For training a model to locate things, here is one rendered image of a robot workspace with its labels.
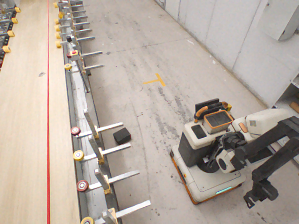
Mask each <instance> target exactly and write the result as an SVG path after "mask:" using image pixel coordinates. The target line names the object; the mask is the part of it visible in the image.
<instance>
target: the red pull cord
mask: <svg viewBox="0 0 299 224"><path fill-rule="evenodd" d="M47 224H50V147H49V0H48V59H47Z"/></svg>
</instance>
